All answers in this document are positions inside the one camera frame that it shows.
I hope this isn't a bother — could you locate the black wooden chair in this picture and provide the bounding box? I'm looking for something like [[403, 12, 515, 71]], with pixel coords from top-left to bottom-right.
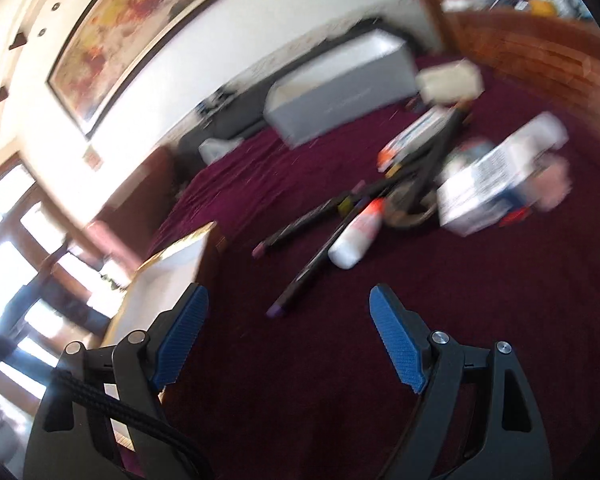
[[0, 242, 73, 361]]

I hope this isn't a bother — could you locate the black sofa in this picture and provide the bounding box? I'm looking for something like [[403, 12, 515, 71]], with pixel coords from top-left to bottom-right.
[[175, 25, 396, 191]]

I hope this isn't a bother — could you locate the pink soft item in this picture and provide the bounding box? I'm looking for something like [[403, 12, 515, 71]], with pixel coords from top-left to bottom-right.
[[532, 152, 572, 212]]

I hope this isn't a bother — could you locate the large white blue box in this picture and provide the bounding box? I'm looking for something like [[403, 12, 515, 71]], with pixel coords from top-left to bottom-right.
[[436, 112, 570, 237]]

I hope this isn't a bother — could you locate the cream box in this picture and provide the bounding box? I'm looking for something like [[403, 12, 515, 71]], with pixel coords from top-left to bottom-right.
[[416, 59, 485, 107]]

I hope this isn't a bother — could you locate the black braided cable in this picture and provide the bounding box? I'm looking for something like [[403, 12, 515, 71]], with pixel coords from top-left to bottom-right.
[[52, 370, 203, 480]]

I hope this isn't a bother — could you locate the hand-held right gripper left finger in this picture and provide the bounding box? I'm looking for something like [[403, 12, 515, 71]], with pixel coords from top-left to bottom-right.
[[24, 282, 211, 480]]

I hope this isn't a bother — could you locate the white bottle orange cap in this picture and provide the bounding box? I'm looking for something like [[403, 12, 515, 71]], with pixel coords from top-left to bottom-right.
[[328, 199, 385, 269]]

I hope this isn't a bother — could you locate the black marker purple cap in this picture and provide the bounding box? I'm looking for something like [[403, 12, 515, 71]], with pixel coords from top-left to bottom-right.
[[266, 217, 363, 318]]

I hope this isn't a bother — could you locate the red armchair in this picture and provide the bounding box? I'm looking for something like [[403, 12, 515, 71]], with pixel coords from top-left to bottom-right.
[[87, 147, 181, 261]]

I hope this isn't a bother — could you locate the maroon blanket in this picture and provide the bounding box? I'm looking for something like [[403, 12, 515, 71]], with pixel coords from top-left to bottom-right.
[[145, 52, 600, 480]]

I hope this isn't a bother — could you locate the framed abstract painting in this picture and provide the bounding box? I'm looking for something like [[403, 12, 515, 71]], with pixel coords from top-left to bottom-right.
[[46, 0, 226, 141]]

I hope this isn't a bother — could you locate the wooden headboard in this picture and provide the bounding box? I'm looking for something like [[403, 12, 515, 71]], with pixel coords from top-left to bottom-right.
[[405, 0, 600, 126]]

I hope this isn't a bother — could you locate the gold-edged white cardboard box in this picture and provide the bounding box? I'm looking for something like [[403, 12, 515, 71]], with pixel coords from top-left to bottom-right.
[[102, 221, 226, 466]]

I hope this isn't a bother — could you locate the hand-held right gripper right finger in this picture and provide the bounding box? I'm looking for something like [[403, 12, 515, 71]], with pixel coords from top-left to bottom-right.
[[369, 284, 553, 480]]

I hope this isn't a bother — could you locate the black marker pink cap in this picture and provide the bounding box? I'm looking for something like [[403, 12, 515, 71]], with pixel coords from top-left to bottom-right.
[[252, 199, 343, 260]]

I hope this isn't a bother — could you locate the white plastic bag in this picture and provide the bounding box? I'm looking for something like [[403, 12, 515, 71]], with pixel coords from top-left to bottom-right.
[[198, 137, 241, 163]]

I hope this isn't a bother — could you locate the long grey cardboard box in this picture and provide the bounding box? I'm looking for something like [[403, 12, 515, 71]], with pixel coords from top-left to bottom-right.
[[263, 29, 420, 150]]

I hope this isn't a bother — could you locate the white orange medicine box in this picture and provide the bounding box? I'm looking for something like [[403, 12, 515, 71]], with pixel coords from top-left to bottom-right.
[[377, 107, 451, 171]]

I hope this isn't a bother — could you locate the wooden framed glass door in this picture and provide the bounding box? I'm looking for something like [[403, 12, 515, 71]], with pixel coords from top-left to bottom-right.
[[0, 152, 126, 461]]

